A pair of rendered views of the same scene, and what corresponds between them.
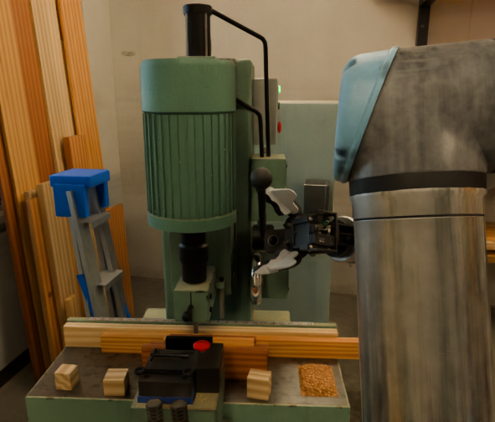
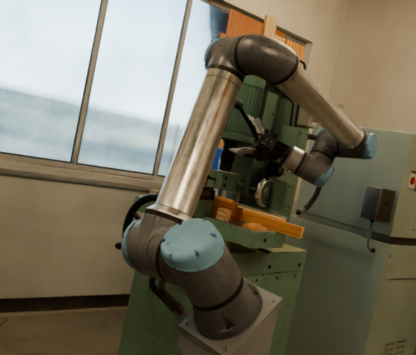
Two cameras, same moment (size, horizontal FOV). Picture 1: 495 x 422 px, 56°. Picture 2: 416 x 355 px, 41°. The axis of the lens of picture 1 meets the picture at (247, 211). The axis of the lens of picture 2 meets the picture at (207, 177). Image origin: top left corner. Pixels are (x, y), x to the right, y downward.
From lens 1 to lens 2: 1.50 m
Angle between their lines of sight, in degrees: 37
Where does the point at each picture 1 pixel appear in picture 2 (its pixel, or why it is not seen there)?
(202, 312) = (218, 183)
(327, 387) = (253, 226)
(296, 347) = (259, 220)
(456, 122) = (224, 53)
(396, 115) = (214, 51)
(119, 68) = not seen: hidden behind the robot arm
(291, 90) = not seen: outside the picture
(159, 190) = not seen: hidden behind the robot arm
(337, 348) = (279, 225)
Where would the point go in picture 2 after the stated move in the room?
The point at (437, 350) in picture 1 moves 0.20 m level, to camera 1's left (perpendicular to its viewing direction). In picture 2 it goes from (197, 107) to (146, 99)
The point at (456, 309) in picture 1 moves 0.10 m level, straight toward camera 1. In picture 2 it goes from (205, 98) to (174, 89)
